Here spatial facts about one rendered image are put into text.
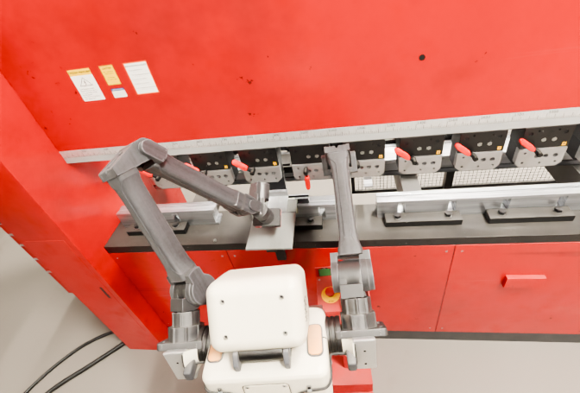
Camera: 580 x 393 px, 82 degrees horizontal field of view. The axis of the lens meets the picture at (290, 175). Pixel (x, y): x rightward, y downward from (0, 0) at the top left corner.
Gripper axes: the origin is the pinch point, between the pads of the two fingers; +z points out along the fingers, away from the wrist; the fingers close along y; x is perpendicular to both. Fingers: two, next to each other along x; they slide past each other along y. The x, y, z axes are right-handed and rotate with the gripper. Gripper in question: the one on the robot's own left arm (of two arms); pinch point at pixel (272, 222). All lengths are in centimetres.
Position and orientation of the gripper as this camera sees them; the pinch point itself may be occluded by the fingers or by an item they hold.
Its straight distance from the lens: 132.4
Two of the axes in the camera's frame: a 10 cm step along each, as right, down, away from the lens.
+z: 1.8, 3.5, 9.2
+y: -9.8, 0.6, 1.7
